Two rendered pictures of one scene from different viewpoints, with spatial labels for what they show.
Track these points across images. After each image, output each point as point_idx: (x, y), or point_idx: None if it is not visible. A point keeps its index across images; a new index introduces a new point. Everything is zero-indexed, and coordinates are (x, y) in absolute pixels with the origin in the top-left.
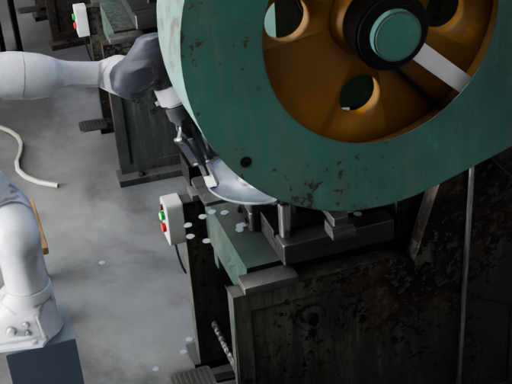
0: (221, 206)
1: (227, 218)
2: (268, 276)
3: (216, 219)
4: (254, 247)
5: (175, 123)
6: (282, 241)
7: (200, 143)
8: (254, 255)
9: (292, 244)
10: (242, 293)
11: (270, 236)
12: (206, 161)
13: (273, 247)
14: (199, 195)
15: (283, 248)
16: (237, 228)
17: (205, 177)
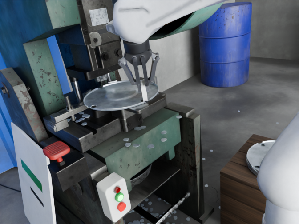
0: (117, 144)
1: (132, 136)
2: (178, 106)
3: (133, 142)
4: (157, 117)
5: (149, 48)
6: (161, 94)
7: (138, 70)
8: (165, 114)
9: (161, 92)
10: (193, 113)
11: (151, 109)
12: (142, 82)
13: (155, 110)
14: (156, 102)
15: (165, 94)
16: (142, 128)
17: (146, 94)
